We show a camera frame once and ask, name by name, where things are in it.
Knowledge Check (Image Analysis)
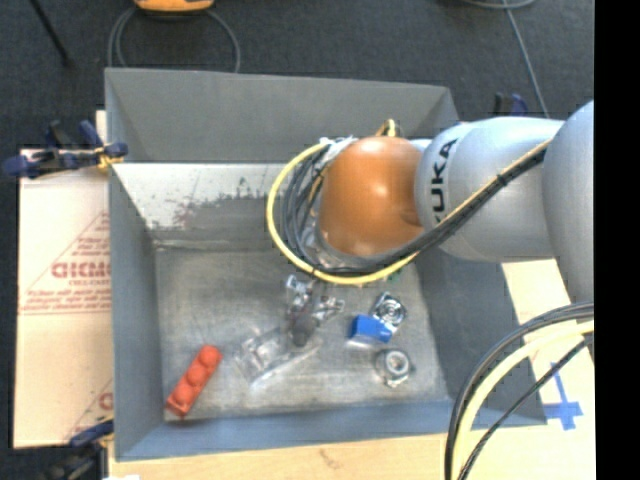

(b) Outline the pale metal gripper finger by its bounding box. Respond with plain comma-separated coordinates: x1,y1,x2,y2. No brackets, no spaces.
234,324,282,381
248,339,323,395

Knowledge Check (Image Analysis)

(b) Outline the small blue box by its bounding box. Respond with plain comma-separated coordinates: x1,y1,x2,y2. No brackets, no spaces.
348,313,395,345

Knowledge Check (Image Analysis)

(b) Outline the red-brown flat block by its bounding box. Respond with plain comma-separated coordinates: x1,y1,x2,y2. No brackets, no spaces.
164,344,224,420

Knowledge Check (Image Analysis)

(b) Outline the grey metal bin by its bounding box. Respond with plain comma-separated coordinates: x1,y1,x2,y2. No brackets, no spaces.
103,66,547,462

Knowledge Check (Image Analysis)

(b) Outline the clear round glass piece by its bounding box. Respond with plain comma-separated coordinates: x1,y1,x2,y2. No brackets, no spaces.
371,291,408,326
374,348,417,389

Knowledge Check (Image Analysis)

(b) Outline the brown cardboard board red print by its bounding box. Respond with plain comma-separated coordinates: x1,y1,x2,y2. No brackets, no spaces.
12,109,116,450

